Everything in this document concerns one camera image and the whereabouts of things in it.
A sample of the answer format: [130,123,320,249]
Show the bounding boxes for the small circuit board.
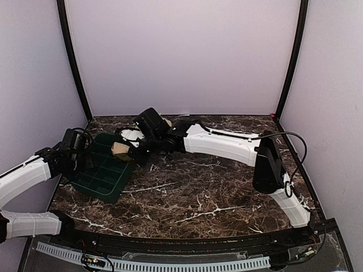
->
[81,254,106,268]

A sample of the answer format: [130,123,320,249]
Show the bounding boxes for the striped brown red sock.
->
[111,142,133,162]

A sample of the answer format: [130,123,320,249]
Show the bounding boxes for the green plastic divided tray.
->
[70,133,135,203]

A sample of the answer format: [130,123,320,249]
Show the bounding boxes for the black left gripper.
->
[69,149,94,173]

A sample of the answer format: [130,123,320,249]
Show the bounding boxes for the white slotted cable duct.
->
[36,242,271,271]

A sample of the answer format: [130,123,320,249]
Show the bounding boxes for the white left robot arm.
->
[1,148,94,247]

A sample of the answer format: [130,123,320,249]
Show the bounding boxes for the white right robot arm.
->
[111,118,312,246]

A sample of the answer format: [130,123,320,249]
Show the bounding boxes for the black left frame post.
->
[56,0,93,122]

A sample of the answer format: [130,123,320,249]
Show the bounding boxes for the black frame post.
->
[275,0,309,122]
[56,0,93,122]

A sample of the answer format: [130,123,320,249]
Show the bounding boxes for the black right frame post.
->
[275,0,309,122]

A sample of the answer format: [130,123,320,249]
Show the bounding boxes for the black front rail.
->
[73,229,298,254]

